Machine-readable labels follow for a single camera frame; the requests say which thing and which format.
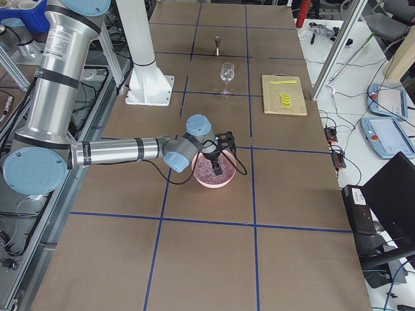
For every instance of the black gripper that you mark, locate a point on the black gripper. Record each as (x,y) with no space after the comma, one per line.
(213,156)

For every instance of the steel cocktail jigger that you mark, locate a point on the steel cocktail jigger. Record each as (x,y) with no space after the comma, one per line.
(217,40)

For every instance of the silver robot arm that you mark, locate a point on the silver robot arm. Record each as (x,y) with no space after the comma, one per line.
(42,151)

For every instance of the clear ice cubes pile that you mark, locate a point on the clear ice cubes pile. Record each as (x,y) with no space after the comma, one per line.
(204,171)

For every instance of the clear wine glass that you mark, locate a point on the clear wine glass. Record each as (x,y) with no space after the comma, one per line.
(227,74)

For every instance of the bamboo cutting board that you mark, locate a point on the bamboo cutting board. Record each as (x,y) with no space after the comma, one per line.
(271,96)

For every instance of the yellow lemon slices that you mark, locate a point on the yellow lemon slices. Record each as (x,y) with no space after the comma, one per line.
(286,101)

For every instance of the yellow plastic knife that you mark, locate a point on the yellow plastic knife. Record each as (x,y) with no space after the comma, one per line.
(279,82)

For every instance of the near blue teach pendant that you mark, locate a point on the near blue teach pendant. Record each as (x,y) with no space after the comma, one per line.
(386,137)

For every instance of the blue teach pendant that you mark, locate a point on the blue teach pendant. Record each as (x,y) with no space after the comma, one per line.
(388,101)
(386,137)

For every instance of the far blue teach pendant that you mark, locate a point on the far blue teach pendant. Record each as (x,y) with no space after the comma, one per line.
(388,101)

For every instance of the long metal rod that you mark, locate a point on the long metal rod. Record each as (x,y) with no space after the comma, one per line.
(329,83)

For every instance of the aluminium frame post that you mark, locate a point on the aluminium frame post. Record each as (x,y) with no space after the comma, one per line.
(354,13)

